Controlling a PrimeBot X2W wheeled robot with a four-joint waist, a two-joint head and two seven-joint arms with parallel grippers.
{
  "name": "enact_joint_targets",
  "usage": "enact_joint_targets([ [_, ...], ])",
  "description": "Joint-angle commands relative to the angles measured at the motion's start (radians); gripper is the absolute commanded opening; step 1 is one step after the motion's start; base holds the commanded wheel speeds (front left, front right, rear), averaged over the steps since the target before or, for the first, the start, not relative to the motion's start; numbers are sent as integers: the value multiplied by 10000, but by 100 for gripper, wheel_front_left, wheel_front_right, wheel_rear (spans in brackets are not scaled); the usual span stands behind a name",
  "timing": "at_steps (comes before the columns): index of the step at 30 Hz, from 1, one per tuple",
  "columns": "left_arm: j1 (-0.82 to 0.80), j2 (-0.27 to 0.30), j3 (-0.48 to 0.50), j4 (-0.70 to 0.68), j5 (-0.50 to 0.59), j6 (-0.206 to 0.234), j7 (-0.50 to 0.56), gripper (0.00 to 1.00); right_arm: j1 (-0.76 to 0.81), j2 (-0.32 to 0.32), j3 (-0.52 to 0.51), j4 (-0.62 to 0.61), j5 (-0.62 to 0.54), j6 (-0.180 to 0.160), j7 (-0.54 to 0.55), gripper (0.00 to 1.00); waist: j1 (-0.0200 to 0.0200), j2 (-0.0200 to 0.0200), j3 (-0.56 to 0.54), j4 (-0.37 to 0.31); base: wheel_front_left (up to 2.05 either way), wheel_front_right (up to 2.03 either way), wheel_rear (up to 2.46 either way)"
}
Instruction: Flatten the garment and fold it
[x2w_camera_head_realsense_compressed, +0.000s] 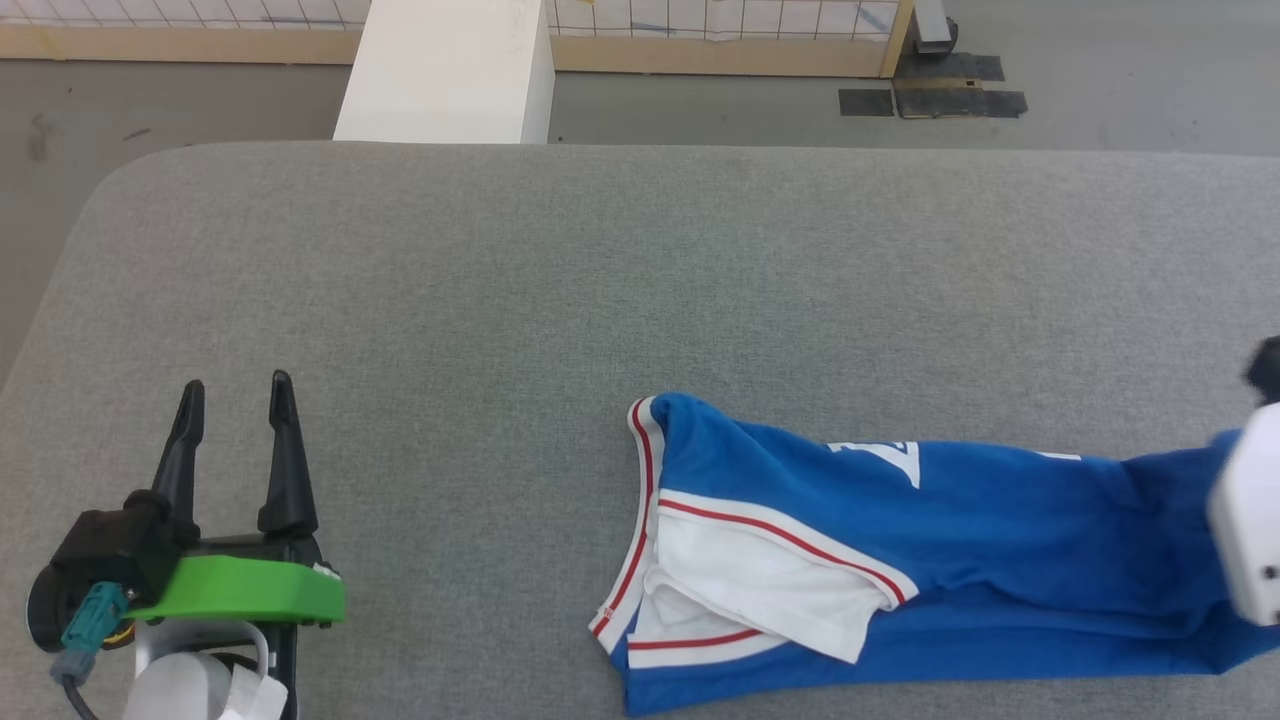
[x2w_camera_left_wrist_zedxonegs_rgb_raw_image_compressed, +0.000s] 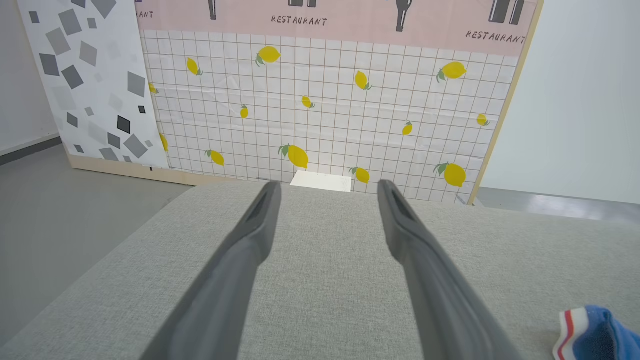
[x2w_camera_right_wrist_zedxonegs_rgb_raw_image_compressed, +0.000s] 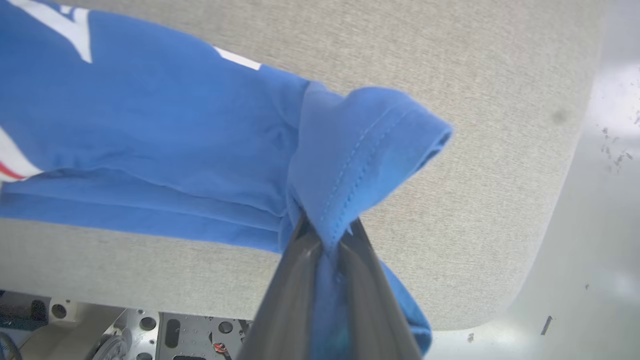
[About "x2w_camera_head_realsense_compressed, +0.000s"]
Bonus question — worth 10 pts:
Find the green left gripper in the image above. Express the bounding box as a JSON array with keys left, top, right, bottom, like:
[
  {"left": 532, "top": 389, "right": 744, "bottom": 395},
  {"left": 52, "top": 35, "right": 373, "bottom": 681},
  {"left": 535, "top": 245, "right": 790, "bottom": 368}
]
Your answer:
[{"left": 125, "top": 370, "right": 347, "bottom": 626}]

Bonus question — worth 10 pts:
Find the left teal connector black cable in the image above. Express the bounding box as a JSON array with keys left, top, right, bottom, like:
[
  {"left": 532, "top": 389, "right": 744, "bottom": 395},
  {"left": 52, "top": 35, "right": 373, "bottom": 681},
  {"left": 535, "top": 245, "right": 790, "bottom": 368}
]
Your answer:
[{"left": 52, "top": 583, "right": 131, "bottom": 720}]

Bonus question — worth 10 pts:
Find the blue white red-striped shirt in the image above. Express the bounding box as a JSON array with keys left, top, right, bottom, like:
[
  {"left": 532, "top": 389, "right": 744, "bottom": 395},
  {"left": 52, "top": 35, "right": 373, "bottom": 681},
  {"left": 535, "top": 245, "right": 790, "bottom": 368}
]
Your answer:
[{"left": 588, "top": 392, "right": 1280, "bottom": 718}]

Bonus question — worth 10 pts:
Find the lemon print screen wooden frame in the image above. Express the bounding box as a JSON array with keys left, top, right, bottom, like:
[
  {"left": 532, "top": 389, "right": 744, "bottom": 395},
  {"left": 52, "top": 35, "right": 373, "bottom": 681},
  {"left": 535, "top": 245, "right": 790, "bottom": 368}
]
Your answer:
[{"left": 0, "top": 0, "right": 916, "bottom": 79}]

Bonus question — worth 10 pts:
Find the white rectangular box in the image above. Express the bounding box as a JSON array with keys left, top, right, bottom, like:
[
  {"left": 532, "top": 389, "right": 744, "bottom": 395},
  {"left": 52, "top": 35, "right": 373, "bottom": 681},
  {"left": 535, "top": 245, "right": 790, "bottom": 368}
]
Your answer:
[{"left": 333, "top": 0, "right": 556, "bottom": 145}]

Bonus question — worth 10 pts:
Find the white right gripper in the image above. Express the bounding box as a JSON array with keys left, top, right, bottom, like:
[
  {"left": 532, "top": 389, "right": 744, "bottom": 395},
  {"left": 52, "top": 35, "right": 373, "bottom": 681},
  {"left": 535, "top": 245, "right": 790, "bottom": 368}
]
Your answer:
[{"left": 1205, "top": 400, "right": 1280, "bottom": 628}]

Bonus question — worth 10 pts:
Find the grey metal stand leg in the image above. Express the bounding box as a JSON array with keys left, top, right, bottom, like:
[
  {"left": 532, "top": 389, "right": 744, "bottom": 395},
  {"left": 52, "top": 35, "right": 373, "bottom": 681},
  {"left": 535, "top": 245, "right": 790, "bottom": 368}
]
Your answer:
[{"left": 912, "top": 0, "right": 959, "bottom": 54}]

